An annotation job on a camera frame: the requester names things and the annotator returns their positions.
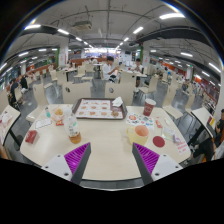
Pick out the flat round red coaster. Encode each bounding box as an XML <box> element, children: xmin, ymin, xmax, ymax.
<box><xmin>152</xmin><ymin>135</ymin><xmax>166</xmax><ymax>149</ymax></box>

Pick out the clear plastic drink bottle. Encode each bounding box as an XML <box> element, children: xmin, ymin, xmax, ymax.
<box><xmin>63</xmin><ymin>107</ymin><xmax>83</xmax><ymax>145</ymax></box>

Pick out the white paper napkin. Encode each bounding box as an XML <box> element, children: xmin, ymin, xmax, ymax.
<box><xmin>111</xmin><ymin>96</ymin><xmax>124</xmax><ymax>108</ymax></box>

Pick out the clear plastic wrapper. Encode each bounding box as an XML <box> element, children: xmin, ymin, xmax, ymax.
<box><xmin>161</xmin><ymin>126</ymin><xmax>178</xmax><ymax>143</ymax></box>

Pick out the group of beige chairs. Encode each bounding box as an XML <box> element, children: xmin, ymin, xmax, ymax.
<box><xmin>13</xmin><ymin>59</ymin><xmax>214</xmax><ymax>114</ymax></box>

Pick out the white paper card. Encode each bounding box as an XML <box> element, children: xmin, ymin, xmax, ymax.
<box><xmin>34</xmin><ymin>118</ymin><xmax>53</xmax><ymax>130</ymax></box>

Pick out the red-text table sticker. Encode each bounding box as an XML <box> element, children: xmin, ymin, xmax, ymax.
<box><xmin>173</xmin><ymin>139</ymin><xmax>190</xmax><ymax>155</ymax></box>

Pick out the white side table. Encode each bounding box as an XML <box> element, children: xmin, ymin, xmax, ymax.
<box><xmin>190</xmin><ymin>106</ymin><xmax>218</xmax><ymax>139</ymax></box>
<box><xmin>0</xmin><ymin>104</ymin><xmax>22</xmax><ymax>146</ymax></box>

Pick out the dark food tray with liner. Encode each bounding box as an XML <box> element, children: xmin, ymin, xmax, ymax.
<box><xmin>71</xmin><ymin>97</ymin><xmax>129</xmax><ymax>121</ymax></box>

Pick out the yellow mug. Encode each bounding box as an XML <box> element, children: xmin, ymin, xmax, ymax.
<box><xmin>125</xmin><ymin>124</ymin><xmax>150</xmax><ymax>147</ymax></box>

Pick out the ceiling air conditioner unit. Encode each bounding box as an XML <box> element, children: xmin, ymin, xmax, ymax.
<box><xmin>72</xmin><ymin>20</ymin><xmax>93</xmax><ymax>32</ymax></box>

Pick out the colourful printed paper flyer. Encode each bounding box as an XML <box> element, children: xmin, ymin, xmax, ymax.
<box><xmin>125</xmin><ymin>112</ymin><xmax>156</xmax><ymax>130</ymax></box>

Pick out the red pack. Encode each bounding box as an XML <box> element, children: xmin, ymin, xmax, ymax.
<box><xmin>24</xmin><ymin>129</ymin><xmax>39</xmax><ymax>145</ymax></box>

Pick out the beige chair with round hole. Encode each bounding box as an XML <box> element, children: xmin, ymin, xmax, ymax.
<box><xmin>104</xmin><ymin>81</ymin><xmax>136</xmax><ymax>106</ymax></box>
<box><xmin>61</xmin><ymin>81</ymin><xmax>93</xmax><ymax>104</ymax></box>

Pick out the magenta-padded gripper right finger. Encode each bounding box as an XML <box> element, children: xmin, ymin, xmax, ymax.
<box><xmin>131</xmin><ymin>142</ymin><xmax>184</xmax><ymax>186</ymax></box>

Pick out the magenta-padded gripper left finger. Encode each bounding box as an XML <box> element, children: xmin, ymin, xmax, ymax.
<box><xmin>41</xmin><ymin>142</ymin><xmax>92</xmax><ymax>186</ymax></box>

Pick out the red paper cup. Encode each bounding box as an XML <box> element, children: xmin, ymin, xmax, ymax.
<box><xmin>142</xmin><ymin>98</ymin><xmax>157</xmax><ymax>117</ymax></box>

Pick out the group of ceiling lights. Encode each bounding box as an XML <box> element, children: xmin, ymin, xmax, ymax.
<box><xmin>0</xmin><ymin>12</ymin><xmax>223</xmax><ymax>76</ymax></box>

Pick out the clear bag of fried snacks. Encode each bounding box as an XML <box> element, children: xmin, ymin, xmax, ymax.
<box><xmin>49</xmin><ymin>105</ymin><xmax>66</xmax><ymax>126</ymax></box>

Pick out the person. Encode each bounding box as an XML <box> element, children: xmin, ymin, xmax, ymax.
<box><xmin>131</xmin><ymin>58</ymin><xmax>144</xmax><ymax>89</ymax></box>
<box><xmin>9</xmin><ymin>78</ymin><xmax>23</xmax><ymax>108</ymax></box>
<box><xmin>101</xmin><ymin>55</ymin><xmax>119</xmax><ymax>83</ymax></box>
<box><xmin>191</xmin><ymin>108</ymin><xmax>224</xmax><ymax>162</ymax></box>
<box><xmin>18</xmin><ymin>74</ymin><xmax>30</xmax><ymax>94</ymax></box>

